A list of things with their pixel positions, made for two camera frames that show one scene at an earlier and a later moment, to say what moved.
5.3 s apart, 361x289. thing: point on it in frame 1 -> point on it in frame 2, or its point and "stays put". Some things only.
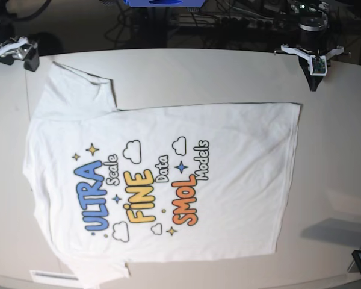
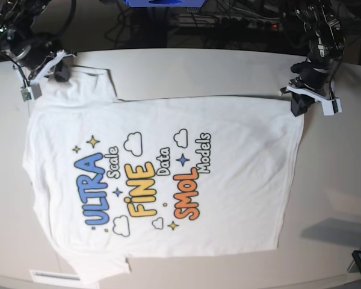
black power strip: [231, 23] stays put
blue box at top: [165, 3] stays put
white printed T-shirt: [114, 187] stays put
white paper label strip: [47, 278] stays put
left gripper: [18, 49] -> [61, 70]
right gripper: [314, 58] -> [301, 103]
